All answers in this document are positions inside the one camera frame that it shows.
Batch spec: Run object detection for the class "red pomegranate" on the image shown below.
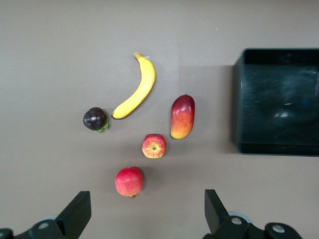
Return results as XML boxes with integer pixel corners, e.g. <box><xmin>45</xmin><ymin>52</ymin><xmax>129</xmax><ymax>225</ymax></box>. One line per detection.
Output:
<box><xmin>114</xmin><ymin>166</ymin><xmax>145</xmax><ymax>200</ymax></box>

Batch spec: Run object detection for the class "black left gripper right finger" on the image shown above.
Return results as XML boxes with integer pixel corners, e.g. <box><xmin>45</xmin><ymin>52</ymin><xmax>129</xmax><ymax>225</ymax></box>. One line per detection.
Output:
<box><xmin>202</xmin><ymin>189</ymin><xmax>304</xmax><ymax>239</ymax></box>

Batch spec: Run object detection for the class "dark purple eggplant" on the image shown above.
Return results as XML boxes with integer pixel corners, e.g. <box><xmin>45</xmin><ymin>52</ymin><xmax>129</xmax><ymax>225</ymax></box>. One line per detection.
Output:
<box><xmin>82</xmin><ymin>107</ymin><xmax>110</xmax><ymax>133</ymax></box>

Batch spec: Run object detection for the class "red yellow mango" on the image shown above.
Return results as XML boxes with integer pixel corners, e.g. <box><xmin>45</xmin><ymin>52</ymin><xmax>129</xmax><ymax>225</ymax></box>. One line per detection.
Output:
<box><xmin>170</xmin><ymin>94</ymin><xmax>196</xmax><ymax>140</ymax></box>

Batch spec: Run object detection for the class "yellow banana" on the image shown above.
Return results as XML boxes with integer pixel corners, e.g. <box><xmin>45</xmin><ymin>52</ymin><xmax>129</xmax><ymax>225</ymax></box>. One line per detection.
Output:
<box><xmin>111</xmin><ymin>52</ymin><xmax>157</xmax><ymax>120</ymax></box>

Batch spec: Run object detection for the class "red yellow apple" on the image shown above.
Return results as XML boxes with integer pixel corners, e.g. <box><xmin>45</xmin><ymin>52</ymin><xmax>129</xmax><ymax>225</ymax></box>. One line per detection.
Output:
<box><xmin>142</xmin><ymin>133</ymin><xmax>167</xmax><ymax>159</ymax></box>

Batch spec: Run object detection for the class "black rectangular plastic box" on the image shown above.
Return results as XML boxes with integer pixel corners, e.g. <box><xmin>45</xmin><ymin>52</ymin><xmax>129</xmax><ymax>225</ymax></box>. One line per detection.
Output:
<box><xmin>233</xmin><ymin>47</ymin><xmax>319</xmax><ymax>157</ymax></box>

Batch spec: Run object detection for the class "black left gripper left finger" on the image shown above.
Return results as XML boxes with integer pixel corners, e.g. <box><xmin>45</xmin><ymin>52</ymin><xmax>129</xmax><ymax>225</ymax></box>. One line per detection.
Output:
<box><xmin>14</xmin><ymin>191</ymin><xmax>92</xmax><ymax>239</ymax></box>

